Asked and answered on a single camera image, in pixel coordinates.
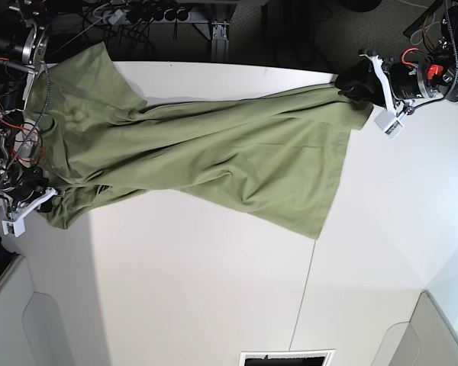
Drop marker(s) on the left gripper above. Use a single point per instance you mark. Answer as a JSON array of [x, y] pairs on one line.
[[410, 82]]

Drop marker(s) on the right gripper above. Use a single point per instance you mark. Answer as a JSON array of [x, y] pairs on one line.
[[28, 189]]

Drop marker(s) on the green t-shirt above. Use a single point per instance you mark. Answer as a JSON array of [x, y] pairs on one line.
[[278, 157]]

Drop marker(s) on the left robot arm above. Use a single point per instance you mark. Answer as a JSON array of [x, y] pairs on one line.
[[439, 28]]

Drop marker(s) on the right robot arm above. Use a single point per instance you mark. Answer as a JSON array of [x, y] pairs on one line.
[[24, 36]]

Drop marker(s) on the black round base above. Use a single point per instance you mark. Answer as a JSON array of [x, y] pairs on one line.
[[360, 5]]

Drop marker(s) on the aluminium table leg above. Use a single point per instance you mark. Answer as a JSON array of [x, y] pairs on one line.
[[217, 35]]

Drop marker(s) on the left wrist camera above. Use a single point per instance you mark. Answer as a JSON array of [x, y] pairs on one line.
[[390, 124]]

